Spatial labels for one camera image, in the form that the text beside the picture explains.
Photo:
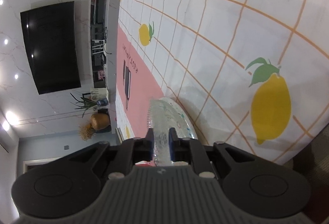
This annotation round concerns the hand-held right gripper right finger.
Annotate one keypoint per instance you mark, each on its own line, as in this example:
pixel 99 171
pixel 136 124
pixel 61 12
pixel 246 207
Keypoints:
pixel 172 147

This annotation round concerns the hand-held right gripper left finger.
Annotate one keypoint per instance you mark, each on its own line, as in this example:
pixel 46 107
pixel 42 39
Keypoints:
pixel 150 147

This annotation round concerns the clear glass flower-print plate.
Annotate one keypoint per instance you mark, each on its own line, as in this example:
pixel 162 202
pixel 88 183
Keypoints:
pixel 162 141

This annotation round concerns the golden vase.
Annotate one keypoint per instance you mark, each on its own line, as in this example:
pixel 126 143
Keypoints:
pixel 100 121

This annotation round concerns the green plant in blue vase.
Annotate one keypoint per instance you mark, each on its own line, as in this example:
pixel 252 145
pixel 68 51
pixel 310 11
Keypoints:
pixel 101 102

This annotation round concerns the white drawing card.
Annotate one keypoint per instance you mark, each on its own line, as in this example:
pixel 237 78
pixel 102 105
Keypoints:
pixel 96 94

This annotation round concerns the pink photo card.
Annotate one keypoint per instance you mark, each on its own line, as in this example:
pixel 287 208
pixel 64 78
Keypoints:
pixel 101 75

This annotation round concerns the white router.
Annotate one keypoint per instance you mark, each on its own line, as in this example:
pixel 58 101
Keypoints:
pixel 99 46

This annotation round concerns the black television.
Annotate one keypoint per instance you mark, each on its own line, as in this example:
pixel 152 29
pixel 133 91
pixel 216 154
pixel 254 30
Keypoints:
pixel 51 46

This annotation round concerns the white marble television console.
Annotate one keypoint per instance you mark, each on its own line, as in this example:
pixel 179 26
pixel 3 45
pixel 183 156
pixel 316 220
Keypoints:
pixel 113 8

